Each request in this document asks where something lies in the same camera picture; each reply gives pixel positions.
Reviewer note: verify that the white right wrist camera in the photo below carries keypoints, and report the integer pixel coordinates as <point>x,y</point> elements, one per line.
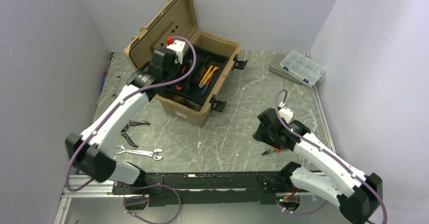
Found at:
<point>286,114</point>

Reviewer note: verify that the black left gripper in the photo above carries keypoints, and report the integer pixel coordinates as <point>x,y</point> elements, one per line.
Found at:
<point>176,65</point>

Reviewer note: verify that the blue red tool at wall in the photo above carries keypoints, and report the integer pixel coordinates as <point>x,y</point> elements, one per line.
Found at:
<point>104,77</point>

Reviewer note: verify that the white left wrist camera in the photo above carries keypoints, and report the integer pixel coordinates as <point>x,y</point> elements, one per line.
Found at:
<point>179,47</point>

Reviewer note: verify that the clear compartment organizer box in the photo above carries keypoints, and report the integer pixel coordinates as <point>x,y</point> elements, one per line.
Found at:
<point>302,68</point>

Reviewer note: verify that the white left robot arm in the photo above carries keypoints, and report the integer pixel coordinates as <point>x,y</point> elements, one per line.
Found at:
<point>88,150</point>

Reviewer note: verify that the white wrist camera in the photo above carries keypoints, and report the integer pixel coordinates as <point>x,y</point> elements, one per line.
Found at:
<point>179,47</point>
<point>286,114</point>

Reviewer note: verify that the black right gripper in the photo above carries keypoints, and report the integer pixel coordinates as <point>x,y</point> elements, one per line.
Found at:
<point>261,133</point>

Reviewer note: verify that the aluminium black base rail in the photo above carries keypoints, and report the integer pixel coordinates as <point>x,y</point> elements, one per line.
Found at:
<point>163,189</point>

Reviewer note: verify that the orange black utility knife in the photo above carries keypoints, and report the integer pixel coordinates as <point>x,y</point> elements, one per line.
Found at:
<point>208,75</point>

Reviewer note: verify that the black handled cutters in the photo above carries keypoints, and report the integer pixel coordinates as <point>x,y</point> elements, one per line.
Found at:
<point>127,131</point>

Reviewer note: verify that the grey flat case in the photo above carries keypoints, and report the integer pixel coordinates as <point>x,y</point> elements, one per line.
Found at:
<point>275,67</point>

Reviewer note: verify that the black tool tray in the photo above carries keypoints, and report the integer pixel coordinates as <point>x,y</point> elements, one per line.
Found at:
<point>196,87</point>

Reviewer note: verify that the orange handled pliers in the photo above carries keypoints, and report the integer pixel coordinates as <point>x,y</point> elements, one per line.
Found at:
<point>272,150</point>

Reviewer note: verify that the small ratchet ring wrench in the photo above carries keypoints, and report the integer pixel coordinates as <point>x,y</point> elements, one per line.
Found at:
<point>114,95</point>

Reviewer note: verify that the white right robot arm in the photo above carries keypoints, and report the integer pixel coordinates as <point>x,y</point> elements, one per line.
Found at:
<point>335,175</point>

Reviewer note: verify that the silver combination wrench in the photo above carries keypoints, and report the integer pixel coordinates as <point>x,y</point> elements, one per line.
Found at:
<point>152,154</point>

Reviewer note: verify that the tan plastic toolbox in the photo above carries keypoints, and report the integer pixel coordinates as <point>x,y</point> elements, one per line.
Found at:
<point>178,20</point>

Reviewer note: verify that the red black utility knife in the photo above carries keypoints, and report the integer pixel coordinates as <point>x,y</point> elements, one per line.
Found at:
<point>179,85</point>

